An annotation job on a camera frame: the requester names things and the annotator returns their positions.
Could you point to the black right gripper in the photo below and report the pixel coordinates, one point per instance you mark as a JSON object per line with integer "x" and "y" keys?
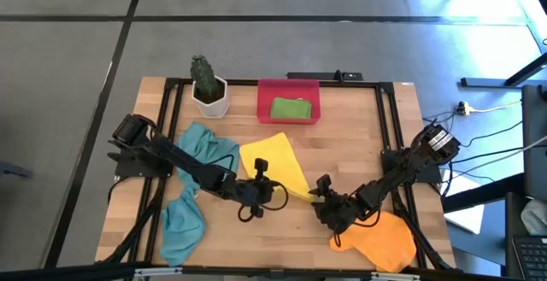
{"x": 339, "y": 210}

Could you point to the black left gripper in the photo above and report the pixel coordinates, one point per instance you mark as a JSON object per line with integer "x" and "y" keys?
{"x": 254, "y": 191}

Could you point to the yellow microfiber towel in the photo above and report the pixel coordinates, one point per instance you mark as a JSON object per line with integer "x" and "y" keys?
{"x": 273, "y": 153}

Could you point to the green microfiber towel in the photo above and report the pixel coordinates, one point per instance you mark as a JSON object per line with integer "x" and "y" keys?
{"x": 290, "y": 108}

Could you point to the teal microfiber towel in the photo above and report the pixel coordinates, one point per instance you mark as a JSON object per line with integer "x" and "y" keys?
{"x": 181, "y": 230}
{"x": 205, "y": 144}

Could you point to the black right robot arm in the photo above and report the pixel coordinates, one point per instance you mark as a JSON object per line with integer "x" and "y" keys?
{"x": 397, "y": 170}

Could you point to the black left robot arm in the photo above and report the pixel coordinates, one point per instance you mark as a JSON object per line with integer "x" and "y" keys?
{"x": 184, "y": 165}

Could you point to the orange microfiber towel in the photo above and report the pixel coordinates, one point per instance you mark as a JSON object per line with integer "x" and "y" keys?
{"x": 384, "y": 247}

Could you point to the black beam with silver brackets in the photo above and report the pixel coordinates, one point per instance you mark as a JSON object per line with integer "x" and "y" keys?
{"x": 256, "y": 273}

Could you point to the red plastic bin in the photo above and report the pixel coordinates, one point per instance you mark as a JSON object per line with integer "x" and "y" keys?
{"x": 265, "y": 101}

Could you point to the white hexagonal plant pot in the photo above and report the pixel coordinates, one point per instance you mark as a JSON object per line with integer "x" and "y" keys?
{"x": 211, "y": 108}

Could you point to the green cactus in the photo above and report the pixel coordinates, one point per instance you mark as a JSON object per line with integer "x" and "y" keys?
{"x": 204, "y": 76}

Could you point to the white flat board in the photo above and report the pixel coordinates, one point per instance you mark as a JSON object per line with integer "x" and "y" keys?
{"x": 468, "y": 219}

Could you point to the black slanted desk bar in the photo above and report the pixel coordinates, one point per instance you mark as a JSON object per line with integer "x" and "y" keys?
{"x": 483, "y": 193}

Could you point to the yellow power plug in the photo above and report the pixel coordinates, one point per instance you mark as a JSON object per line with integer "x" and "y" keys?
{"x": 462, "y": 109}

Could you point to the black desk foot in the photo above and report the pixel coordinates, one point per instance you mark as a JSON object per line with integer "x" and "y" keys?
{"x": 491, "y": 82}

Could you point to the grey cloth bundle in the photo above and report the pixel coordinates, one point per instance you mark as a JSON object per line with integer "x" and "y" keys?
{"x": 536, "y": 217}

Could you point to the black keyboard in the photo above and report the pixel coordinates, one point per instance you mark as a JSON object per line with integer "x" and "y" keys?
{"x": 530, "y": 255}

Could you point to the dark grey monitor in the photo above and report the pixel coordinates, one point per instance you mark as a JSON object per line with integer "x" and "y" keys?
{"x": 536, "y": 144}

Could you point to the grey chair foot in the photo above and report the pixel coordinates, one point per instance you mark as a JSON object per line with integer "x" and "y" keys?
{"x": 13, "y": 171}

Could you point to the black aluminium table frame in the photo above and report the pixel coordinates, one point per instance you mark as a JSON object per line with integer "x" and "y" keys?
{"x": 239, "y": 82}

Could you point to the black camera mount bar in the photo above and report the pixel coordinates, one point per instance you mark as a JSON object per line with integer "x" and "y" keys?
{"x": 325, "y": 76}

